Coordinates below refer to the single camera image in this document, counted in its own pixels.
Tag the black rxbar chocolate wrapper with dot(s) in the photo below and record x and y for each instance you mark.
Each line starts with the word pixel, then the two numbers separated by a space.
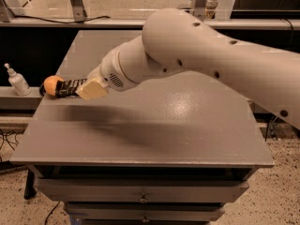
pixel 68 88

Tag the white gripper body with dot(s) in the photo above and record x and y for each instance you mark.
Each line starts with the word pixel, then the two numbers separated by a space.
pixel 108 68

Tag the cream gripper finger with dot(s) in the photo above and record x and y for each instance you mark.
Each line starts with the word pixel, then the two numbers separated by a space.
pixel 94 74
pixel 90 90

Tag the lower grey drawer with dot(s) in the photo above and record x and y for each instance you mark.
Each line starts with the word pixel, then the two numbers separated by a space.
pixel 143 212

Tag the upper grey drawer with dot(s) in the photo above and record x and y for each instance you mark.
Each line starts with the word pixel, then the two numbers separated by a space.
pixel 141 191

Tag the grey drawer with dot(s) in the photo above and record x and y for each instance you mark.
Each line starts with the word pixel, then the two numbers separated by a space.
pixel 141 191
pixel 143 212

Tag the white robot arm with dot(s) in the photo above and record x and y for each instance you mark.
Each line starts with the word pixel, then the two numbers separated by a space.
pixel 174 41

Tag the white pump bottle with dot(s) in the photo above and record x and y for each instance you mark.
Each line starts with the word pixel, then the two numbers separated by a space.
pixel 17 81

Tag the orange fruit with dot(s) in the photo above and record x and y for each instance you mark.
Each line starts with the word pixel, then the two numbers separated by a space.
pixel 50 84

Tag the grey drawer cabinet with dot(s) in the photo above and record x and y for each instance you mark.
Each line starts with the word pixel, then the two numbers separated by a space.
pixel 185 127

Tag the left metal frame post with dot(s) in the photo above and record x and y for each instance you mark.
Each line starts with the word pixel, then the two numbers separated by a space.
pixel 79 12

